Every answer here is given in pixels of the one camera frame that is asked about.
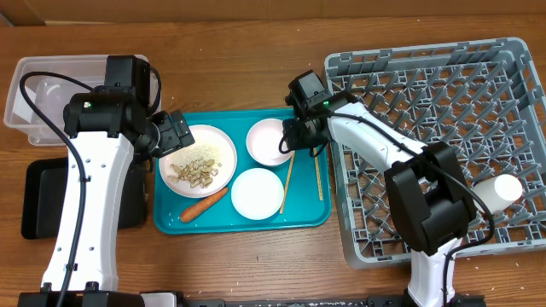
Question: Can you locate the white cup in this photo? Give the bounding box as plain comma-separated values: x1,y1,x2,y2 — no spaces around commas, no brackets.
472,174,523,215

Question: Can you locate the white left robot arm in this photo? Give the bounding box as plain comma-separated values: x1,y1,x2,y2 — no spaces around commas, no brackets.
18,55,195,307

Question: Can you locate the orange carrot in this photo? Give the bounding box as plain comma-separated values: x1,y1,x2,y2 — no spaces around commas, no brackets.
180,187,229,223

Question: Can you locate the grey dishwasher rack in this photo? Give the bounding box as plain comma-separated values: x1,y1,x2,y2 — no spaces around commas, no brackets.
324,38,545,269

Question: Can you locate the pale green bowl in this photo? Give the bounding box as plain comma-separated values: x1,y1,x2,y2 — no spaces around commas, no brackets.
231,168,284,221

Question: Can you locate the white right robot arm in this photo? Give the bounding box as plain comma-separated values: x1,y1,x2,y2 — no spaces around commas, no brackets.
278,71,493,306

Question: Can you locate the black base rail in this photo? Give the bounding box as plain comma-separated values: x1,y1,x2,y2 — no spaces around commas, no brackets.
170,283,487,307

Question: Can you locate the white plate with food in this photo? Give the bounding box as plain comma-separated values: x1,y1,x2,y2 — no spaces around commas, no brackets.
159,125,237,198

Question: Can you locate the right wooden chopstick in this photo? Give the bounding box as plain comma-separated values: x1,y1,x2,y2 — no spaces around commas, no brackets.
313,148,323,201

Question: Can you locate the clear plastic bin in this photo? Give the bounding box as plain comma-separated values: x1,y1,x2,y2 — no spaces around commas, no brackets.
4,55,107,146

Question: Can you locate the teal plastic tray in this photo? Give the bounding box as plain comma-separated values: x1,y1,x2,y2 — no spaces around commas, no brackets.
154,108,332,235

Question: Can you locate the black plastic bin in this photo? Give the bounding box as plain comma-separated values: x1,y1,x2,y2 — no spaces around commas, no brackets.
20,157,147,240

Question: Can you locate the left wooden chopstick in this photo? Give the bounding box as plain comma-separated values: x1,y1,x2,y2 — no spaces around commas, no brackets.
279,153,296,215

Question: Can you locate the wooden chopstick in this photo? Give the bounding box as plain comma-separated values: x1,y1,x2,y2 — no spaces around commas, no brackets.
279,153,296,215
313,148,323,201

